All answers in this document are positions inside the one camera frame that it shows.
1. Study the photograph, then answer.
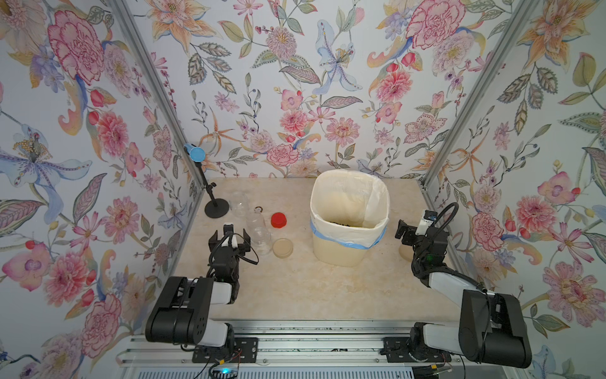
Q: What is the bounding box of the aluminium corner post left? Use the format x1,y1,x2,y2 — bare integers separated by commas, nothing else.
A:
108,0,204,189

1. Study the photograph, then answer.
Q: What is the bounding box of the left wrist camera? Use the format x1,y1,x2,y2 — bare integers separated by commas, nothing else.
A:
221,224,238,250

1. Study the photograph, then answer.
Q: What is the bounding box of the red lid tea jar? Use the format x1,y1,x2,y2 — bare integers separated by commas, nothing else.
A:
246,213,272,256

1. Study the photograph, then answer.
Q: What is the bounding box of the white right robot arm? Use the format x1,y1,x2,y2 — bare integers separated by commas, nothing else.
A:
395,202,532,369

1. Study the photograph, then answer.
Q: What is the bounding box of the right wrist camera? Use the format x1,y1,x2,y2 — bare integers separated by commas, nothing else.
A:
415,210,438,235

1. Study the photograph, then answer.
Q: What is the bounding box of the red jar lid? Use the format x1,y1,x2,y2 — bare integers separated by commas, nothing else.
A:
271,213,287,229

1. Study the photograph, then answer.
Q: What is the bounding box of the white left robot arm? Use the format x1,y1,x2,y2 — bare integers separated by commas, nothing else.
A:
145,225,259,348

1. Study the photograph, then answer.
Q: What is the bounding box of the beige lid tea jar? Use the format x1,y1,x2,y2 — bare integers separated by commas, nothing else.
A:
229,191,250,218

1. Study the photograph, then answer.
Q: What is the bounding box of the cream trash bin with liner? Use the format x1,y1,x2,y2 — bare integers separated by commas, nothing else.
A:
309,170,391,267

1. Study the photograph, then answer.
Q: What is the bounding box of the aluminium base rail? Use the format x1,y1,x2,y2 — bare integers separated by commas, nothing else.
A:
115,305,474,379

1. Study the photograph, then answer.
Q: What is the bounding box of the beige jar lid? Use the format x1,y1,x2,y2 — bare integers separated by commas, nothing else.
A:
272,238,294,259
399,245,414,262

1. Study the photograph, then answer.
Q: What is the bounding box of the aluminium corner post right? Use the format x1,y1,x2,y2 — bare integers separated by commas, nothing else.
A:
420,1,537,190

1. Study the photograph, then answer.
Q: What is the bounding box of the black round-base stand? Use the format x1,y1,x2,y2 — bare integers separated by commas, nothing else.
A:
184,143,230,219

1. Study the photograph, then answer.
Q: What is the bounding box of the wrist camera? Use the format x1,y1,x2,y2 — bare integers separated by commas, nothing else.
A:
221,224,238,250
415,210,438,235

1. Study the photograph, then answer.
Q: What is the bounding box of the aluminium corner post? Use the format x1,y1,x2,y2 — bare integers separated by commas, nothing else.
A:
108,0,204,189
420,1,537,190

